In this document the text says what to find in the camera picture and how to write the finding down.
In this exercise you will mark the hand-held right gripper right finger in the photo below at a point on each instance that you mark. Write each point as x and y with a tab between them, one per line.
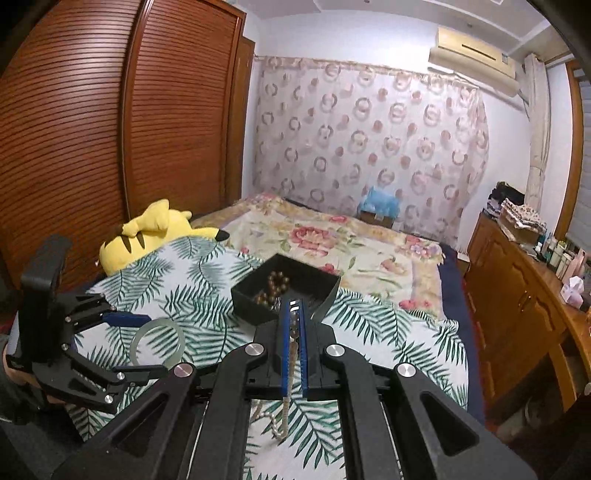
303	350

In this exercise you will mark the grey window blind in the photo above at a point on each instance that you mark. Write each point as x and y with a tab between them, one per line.
584	207

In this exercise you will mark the beige tied curtain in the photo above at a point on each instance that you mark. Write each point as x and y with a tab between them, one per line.
538	138

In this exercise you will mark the row of cosmetic bottles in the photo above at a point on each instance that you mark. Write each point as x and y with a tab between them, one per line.
558	258

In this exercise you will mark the pale green jade bangle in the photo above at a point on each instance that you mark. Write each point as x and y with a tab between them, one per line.
157	324

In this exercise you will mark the patterned folded cloth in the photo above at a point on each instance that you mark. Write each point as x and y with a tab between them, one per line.
521	212

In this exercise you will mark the pile of dark clothes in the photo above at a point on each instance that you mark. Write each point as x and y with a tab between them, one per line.
503	191

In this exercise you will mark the floral bedspread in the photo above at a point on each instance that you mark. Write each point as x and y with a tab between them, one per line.
323	240

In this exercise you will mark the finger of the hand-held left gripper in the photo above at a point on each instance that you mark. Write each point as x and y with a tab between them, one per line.
124	318
138	374

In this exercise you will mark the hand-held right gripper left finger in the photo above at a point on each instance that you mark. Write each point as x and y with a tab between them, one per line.
286	350

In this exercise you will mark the leaf print cloth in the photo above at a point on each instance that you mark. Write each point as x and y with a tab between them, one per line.
194	295

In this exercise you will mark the wooden slatted wardrobe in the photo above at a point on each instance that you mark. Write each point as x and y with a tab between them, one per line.
92	115

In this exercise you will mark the wooden cabinet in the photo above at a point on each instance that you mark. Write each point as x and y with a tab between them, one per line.
503	286

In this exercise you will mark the yellow plush toy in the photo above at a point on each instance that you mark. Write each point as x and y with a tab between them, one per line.
134	240

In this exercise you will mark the person's left hand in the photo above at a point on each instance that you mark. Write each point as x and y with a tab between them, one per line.
18	371

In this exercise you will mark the wooden window frame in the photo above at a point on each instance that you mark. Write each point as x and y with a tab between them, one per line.
572	138

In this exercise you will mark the circle pattern curtain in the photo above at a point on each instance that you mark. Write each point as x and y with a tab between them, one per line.
346	138

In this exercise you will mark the blue plush toy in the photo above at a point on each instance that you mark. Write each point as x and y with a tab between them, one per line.
381	201

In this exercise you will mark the beige air conditioner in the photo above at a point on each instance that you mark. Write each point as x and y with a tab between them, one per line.
466	50

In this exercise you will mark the black box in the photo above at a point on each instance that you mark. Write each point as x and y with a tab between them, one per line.
249	300

